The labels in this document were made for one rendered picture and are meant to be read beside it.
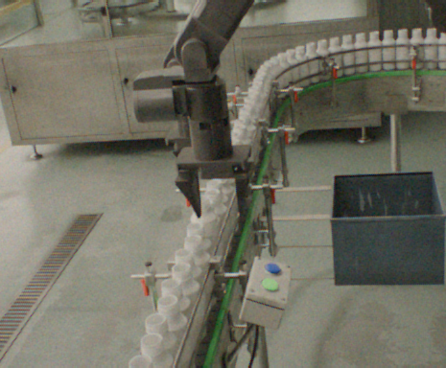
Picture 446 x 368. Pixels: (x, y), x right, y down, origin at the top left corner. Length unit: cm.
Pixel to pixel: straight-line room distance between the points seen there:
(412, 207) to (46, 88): 363
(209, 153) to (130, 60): 419
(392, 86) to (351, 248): 131
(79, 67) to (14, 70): 51
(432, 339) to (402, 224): 119
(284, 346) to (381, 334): 42
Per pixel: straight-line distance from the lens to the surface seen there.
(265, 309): 138
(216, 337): 146
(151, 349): 119
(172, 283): 136
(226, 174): 98
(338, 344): 308
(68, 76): 533
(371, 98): 320
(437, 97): 319
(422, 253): 205
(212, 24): 92
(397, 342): 309
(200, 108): 96
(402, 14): 681
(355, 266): 206
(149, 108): 97
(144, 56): 511
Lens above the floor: 185
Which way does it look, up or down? 24 degrees down
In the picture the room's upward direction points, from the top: 7 degrees counter-clockwise
